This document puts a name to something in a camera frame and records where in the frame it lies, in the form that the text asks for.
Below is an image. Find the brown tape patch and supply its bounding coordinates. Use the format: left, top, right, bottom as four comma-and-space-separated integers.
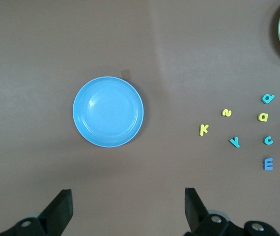
120, 69, 132, 81

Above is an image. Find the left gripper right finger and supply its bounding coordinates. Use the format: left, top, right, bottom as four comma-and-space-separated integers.
184, 188, 280, 236

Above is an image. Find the brown table mat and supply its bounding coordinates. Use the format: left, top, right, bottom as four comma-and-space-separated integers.
0, 0, 280, 236

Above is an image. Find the teal letter A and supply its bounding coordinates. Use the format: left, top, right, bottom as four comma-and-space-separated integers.
260, 94, 275, 104

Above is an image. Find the blue plate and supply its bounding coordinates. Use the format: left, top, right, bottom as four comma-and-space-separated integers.
72, 76, 145, 148

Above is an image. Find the blue letter E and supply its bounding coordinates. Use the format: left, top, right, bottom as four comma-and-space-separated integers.
262, 157, 275, 171

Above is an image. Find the teal letter Y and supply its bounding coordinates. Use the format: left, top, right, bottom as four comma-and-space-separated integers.
228, 136, 241, 148

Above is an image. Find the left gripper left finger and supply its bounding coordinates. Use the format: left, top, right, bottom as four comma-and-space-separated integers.
0, 188, 73, 236

